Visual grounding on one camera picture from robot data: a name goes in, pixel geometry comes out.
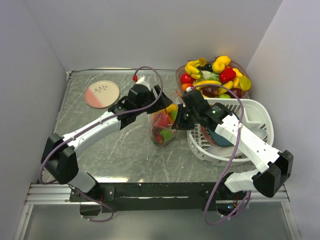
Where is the white plate in basket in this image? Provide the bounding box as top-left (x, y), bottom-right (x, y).
top-left (206, 128), bottom-right (267, 158)

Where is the clear brown fruit bowl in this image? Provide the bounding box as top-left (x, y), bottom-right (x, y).
top-left (175, 58), bottom-right (252, 99)

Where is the yellow banana bunch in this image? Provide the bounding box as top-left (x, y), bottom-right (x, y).
top-left (184, 57), bottom-right (207, 80)

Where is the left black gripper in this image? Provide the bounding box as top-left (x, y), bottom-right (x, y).
top-left (135, 85), bottom-right (173, 116)

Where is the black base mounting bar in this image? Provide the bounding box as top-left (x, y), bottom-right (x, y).
top-left (68, 182), bottom-right (248, 216)

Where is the yellow star fruit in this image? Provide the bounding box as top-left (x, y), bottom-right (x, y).
top-left (239, 75), bottom-right (252, 92)

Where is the aluminium frame rail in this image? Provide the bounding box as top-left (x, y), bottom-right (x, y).
top-left (24, 184), bottom-right (290, 205)

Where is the yellow lemon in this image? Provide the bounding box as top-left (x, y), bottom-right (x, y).
top-left (216, 55), bottom-right (231, 66)

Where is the teal plate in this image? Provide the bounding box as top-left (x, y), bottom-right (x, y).
top-left (207, 129), bottom-right (233, 147)

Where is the pink and cream plate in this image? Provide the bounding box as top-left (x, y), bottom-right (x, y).
top-left (84, 80), bottom-right (120, 109)

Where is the white plastic dish basket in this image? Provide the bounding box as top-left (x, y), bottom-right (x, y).
top-left (187, 98), bottom-right (274, 166)

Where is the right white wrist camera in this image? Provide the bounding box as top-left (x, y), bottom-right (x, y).
top-left (185, 86), bottom-right (194, 93)

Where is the red bell pepper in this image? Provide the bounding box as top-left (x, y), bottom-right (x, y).
top-left (219, 68), bottom-right (237, 84)

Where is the dark purple plum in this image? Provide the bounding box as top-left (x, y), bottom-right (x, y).
top-left (202, 86), bottom-right (218, 98)

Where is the red apple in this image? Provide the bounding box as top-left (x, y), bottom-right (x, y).
top-left (152, 112), bottom-right (171, 128)
top-left (180, 73), bottom-right (195, 84)

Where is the red apple front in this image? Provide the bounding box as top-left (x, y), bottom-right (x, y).
top-left (180, 73), bottom-right (195, 84)

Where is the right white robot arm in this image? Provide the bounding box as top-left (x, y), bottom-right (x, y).
top-left (172, 89), bottom-right (294, 199)

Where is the clear orange zip top bag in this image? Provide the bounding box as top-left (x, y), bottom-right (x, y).
top-left (149, 90), bottom-right (182, 146)

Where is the pink plate in basket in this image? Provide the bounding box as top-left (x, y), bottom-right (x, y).
top-left (200, 126), bottom-right (218, 146)

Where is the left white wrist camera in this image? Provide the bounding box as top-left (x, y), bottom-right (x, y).
top-left (132, 75), bottom-right (151, 92)

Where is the lychee cluster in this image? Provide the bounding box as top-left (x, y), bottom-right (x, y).
top-left (151, 129), bottom-right (165, 146)

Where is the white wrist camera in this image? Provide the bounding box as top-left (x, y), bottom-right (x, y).
top-left (185, 86), bottom-right (194, 93)
top-left (132, 75), bottom-right (151, 92)

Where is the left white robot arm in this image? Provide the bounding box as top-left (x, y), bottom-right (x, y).
top-left (40, 84), bottom-right (172, 201)

